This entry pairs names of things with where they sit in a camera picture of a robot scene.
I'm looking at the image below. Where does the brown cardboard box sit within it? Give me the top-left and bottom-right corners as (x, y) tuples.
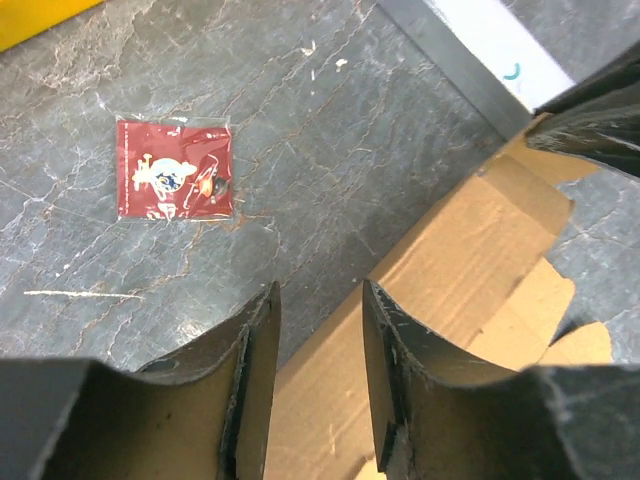
(264, 136), (612, 479)

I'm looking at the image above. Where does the silver toothpaste box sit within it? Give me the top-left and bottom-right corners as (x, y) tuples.
(378, 0), (575, 141)

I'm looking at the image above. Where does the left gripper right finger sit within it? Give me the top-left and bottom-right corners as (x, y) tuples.
(362, 280), (639, 479)

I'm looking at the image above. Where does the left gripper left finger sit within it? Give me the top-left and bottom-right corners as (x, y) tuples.
(1, 283), (281, 479)

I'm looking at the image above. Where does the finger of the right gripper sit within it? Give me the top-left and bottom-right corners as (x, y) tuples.
(525, 43), (639, 178)

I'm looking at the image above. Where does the red sachet packet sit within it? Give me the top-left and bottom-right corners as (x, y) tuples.
(115, 114), (234, 221)

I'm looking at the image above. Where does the yellow plastic bin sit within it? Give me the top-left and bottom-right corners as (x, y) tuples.
(0, 0), (101, 52)

